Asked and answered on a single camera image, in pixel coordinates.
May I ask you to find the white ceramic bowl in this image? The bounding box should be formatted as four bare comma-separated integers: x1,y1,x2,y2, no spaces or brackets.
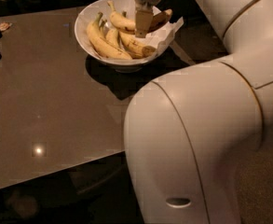
75,0,175,73

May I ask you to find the white paper liner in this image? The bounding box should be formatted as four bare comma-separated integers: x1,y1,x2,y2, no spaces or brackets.
75,0,184,67

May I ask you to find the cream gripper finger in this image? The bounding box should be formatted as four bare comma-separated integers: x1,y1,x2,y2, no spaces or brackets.
135,10,154,38

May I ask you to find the large left yellow banana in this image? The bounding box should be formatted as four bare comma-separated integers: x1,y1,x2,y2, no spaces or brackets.
86,12,131,60

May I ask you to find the lower right yellow banana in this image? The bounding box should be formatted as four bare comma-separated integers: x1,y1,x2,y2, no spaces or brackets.
119,32,156,58

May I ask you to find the small crumpled wrapper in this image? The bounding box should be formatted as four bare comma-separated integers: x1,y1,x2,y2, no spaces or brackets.
0,22,11,32

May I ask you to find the spotted yellow banana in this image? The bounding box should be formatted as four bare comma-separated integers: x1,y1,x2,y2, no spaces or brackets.
107,1,173,35

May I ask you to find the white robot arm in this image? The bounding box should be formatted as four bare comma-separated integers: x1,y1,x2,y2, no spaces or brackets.
124,0,273,224

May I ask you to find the middle yellow banana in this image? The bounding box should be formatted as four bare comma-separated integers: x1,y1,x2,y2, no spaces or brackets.
105,28,119,48

